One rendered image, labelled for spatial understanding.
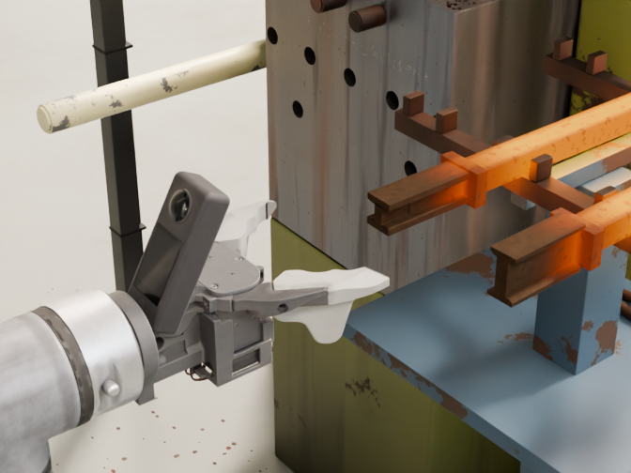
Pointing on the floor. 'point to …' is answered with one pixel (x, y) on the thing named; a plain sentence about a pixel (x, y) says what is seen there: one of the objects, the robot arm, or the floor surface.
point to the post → (117, 143)
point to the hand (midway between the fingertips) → (331, 231)
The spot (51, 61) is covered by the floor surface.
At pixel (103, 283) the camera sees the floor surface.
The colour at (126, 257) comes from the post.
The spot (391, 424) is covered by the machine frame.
